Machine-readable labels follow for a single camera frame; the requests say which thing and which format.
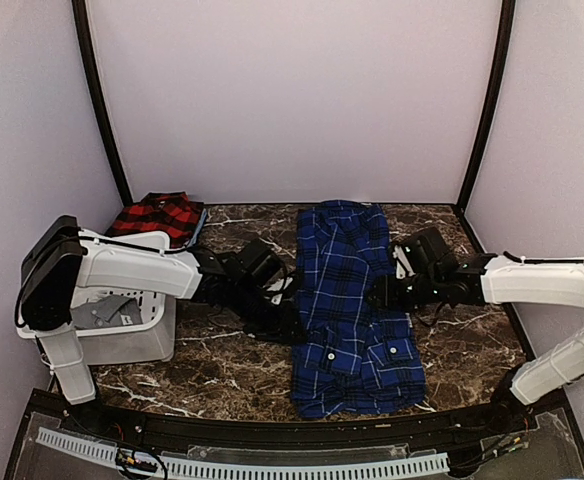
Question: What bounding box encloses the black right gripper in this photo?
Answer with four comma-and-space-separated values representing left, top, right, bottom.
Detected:
364, 271, 443, 312

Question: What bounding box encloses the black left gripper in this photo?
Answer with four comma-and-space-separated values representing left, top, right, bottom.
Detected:
228, 280, 308, 344

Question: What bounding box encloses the blue plaid long sleeve shirt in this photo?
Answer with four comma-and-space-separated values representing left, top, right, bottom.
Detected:
291, 200, 426, 419

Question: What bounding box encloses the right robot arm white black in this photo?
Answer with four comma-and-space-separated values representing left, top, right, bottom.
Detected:
366, 227, 584, 434

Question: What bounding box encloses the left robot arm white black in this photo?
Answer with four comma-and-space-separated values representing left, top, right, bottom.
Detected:
15, 215, 306, 436

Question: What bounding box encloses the red black plaid folded shirt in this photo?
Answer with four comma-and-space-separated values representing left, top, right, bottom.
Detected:
105, 192, 206, 249

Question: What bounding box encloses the white plastic laundry basket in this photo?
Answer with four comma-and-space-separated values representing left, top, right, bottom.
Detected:
16, 224, 176, 365

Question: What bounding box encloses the grey shirt in basket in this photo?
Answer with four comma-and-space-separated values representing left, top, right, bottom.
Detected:
70, 295, 142, 330

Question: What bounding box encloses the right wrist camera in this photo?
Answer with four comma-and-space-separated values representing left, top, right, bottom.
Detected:
390, 244, 415, 280

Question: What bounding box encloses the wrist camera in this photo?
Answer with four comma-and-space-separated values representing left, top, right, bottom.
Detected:
390, 244, 415, 280
265, 275, 298, 305

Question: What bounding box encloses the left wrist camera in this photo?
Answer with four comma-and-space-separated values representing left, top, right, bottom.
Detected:
265, 275, 298, 305

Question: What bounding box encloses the black front rail base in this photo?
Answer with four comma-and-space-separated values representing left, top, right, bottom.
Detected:
24, 387, 573, 464

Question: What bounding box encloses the white slotted cable duct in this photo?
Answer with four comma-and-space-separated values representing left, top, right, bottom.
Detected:
36, 427, 450, 479

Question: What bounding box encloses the black corner frame post right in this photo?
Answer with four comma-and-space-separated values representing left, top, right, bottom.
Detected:
454, 0, 517, 207

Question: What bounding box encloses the black corner frame post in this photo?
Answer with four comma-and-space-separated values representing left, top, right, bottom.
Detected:
71, 0, 133, 206
454, 0, 517, 207

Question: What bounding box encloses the black corner frame post left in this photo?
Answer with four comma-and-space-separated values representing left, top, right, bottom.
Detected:
71, 0, 133, 206

